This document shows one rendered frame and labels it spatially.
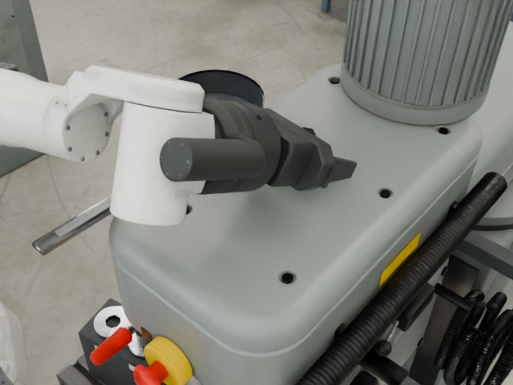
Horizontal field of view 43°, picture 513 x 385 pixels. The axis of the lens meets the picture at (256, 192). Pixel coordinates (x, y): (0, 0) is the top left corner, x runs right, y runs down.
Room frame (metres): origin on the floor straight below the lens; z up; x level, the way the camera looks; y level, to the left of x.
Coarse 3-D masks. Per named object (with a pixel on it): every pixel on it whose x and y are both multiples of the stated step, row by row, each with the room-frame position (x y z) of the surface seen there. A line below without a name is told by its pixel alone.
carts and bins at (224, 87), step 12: (204, 72) 2.76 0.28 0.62; (216, 72) 2.76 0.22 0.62; (228, 72) 2.76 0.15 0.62; (204, 84) 2.75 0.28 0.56; (216, 84) 2.76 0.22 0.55; (228, 84) 2.75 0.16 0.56; (240, 84) 2.73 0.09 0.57; (252, 84) 2.68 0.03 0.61; (216, 96) 2.72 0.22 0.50; (228, 96) 2.72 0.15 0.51; (240, 96) 2.72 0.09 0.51; (252, 96) 2.67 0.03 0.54
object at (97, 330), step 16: (112, 304) 0.96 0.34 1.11; (96, 320) 0.90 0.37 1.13; (112, 320) 0.91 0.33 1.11; (80, 336) 0.87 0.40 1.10; (96, 336) 0.86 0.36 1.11; (128, 352) 0.82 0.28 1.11; (96, 368) 0.86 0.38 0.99; (112, 368) 0.83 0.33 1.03; (128, 368) 0.80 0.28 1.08; (112, 384) 0.84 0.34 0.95; (128, 384) 0.81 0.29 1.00
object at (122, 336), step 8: (120, 328) 0.47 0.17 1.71; (128, 328) 0.47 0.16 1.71; (112, 336) 0.46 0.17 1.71; (120, 336) 0.46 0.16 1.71; (128, 336) 0.46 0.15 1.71; (104, 344) 0.45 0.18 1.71; (112, 344) 0.45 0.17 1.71; (120, 344) 0.45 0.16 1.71; (96, 352) 0.44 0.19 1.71; (104, 352) 0.44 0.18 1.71; (112, 352) 0.44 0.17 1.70; (96, 360) 0.43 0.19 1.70; (104, 360) 0.43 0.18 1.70
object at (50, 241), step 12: (96, 204) 0.50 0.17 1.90; (108, 204) 0.50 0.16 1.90; (84, 216) 0.48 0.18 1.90; (96, 216) 0.48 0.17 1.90; (60, 228) 0.46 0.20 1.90; (72, 228) 0.46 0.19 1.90; (84, 228) 0.47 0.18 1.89; (36, 240) 0.45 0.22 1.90; (48, 240) 0.45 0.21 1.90; (60, 240) 0.45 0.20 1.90; (48, 252) 0.44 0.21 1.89
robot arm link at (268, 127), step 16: (256, 112) 0.50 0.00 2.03; (272, 112) 0.58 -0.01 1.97; (256, 128) 0.47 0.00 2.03; (272, 128) 0.49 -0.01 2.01; (288, 128) 0.54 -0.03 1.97; (272, 144) 0.48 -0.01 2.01; (288, 144) 0.50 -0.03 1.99; (304, 144) 0.51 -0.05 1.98; (320, 144) 0.52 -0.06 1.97; (272, 160) 0.47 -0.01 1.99; (288, 160) 0.49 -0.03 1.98; (304, 160) 0.50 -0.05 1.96; (320, 160) 0.50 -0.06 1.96; (256, 176) 0.45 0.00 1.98; (272, 176) 0.48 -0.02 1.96; (288, 176) 0.49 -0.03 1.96; (304, 176) 0.50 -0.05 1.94; (320, 176) 0.50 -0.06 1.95
